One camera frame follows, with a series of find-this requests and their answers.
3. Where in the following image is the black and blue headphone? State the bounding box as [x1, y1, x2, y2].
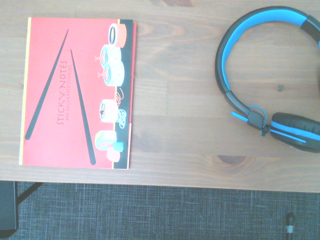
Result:
[214, 6, 320, 154]

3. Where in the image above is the red sticky notes book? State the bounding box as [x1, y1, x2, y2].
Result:
[19, 16, 138, 170]

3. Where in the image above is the wooden desk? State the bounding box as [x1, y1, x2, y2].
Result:
[0, 181, 45, 238]

